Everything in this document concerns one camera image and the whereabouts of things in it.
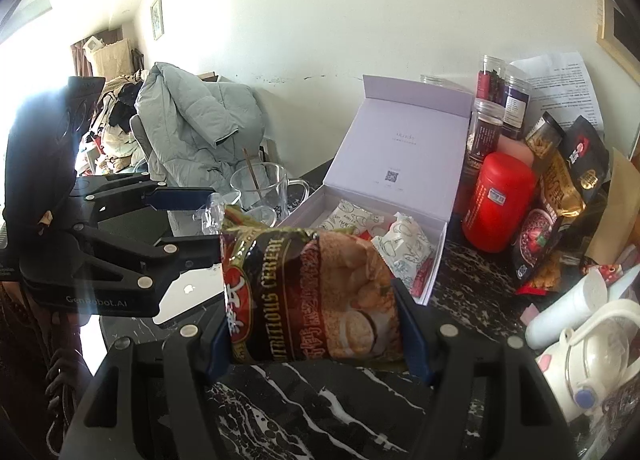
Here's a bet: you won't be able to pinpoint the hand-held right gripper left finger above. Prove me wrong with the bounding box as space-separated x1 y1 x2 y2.
57 309 233 460

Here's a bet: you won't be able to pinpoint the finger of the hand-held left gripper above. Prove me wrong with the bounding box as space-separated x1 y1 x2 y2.
72 172 219 221
74 227 225 291

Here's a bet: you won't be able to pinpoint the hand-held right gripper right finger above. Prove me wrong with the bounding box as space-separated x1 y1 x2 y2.
392 280 576 460

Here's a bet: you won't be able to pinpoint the red sachet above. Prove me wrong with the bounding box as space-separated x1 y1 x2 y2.
407 256 435 299

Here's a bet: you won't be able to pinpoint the white bread packet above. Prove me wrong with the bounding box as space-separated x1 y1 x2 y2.
320 200 374 237
372 212 436 285

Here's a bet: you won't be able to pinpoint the green cereal packet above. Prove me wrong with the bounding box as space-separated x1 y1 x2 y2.
218 205 408 371

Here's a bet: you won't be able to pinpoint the white gift box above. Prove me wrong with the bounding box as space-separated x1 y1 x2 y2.
277 74 475 308

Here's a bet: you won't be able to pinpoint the clear plastic cup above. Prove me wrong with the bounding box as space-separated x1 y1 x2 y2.
192 192 241 241

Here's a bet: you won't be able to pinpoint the white smartphone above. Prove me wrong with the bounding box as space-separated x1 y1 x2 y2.
152 260 226 325

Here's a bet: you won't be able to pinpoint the grey puffer jacket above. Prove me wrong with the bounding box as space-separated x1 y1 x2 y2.
135 62 266 213

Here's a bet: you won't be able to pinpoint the wooden spoon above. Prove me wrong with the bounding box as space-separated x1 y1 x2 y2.
243 149 261 191

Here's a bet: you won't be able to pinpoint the pile of clothes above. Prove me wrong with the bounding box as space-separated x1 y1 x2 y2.
75 34 151 175

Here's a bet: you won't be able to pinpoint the glass mug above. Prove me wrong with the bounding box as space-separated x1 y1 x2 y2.
230 163 311 221

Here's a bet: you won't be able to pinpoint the clear fried snack packet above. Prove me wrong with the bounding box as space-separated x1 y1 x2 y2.
515 240 568 297

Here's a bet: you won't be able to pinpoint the white cylindrical bottle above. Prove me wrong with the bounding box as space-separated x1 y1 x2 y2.
525 267 613 351

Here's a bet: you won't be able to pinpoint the red canister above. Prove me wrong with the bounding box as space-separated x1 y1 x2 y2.
461 152 537 253

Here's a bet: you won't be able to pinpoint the white cartoon water bottle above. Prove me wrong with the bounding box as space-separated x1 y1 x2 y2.
535 300 640 441

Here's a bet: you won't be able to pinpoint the red owl snack packet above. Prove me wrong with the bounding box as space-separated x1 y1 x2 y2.
580 262 633 285

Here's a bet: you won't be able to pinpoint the black gold oatmeal bag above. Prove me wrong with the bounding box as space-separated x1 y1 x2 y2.
512 114 611 291

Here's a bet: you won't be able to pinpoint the pink box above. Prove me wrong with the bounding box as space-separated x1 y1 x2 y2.
500 137 538 165

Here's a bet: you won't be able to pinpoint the clear jar black label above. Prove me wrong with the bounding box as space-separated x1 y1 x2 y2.
470 100 503 175

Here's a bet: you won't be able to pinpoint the jar with gold label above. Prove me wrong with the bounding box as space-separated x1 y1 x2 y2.
525 112 566 161

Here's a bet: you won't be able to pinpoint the brown paper bag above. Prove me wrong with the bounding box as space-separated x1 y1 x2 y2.
582 147 640 265

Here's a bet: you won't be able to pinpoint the clear jar purple label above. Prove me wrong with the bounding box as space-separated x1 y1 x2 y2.
502 74 532 138

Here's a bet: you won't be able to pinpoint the clear jar red contents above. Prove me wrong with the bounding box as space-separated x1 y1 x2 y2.
477 56 507 105

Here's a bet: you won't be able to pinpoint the printed paper sheet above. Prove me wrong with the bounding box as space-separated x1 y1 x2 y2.
507 54 606 131

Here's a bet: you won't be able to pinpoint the small framed wall picture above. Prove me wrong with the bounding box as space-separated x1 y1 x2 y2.
150 0 165 40

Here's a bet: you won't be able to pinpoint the light wooden picture frame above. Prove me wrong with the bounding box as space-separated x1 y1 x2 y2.
596 0 640 70

